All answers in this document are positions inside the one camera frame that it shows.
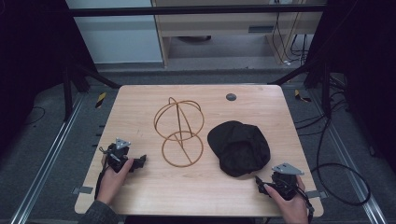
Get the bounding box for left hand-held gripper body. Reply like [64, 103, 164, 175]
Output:
[105, 137, 132, 174]

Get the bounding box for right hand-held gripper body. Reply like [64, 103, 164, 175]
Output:
[270, 162, 305, 202]

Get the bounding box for black cap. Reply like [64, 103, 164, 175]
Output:
[206, 119, 272, 178]

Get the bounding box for golden wire hat stand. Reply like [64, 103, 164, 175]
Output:
[153, 96, 205, 168]

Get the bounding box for person's right hand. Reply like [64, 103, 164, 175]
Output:
[263, 175, 310, 224]

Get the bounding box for person's left hand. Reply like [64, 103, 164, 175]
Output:
[96, 158, 135, 206]

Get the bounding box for yellow black striped tape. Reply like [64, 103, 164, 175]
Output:
[94, 91, 107, 109]
[293, 89, 312, 104]

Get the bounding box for black metal stand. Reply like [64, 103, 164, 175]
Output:
[63, 61, 122, 122]
[267, 59, 332, 119]

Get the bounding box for white cabinet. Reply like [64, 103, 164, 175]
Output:
[64, 0, 164, 65]

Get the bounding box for black curtain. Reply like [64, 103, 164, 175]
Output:
[0, 0, 98, 158]
[303, 0, 396, 175]

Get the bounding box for light wooden desk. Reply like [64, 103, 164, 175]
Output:
[150, 0, 328, 67]

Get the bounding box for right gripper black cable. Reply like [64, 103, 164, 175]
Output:
[288, 181, 316, 224]

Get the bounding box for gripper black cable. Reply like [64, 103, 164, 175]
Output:
[93, 146, 112, 201]
[288, 181, 316, 224]

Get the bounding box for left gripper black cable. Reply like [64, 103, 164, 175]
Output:
[93, 146, 112, 201]

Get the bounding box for grey metal table bracket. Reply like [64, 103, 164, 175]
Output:
[306, 189, 329, 200]
[72, 186, 94, 196]

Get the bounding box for looped black floor cable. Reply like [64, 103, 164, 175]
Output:
[310, 118, 373, 207]

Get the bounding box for bundle of black floor cables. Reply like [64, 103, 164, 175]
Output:
[294, 76, 351, 137]

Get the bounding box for aluminium floor rail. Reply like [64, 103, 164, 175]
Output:
[307, 89, 389, 224]
[8, 92, 86, 224]

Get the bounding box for thin black floor cable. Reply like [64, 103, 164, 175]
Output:
[25, 105, 47, 126]

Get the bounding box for hanging desk cables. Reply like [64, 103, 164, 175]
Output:
[271, 12, 310, 67]

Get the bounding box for black horizontal frame bar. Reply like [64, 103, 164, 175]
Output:
[66, 4, 328, 18]

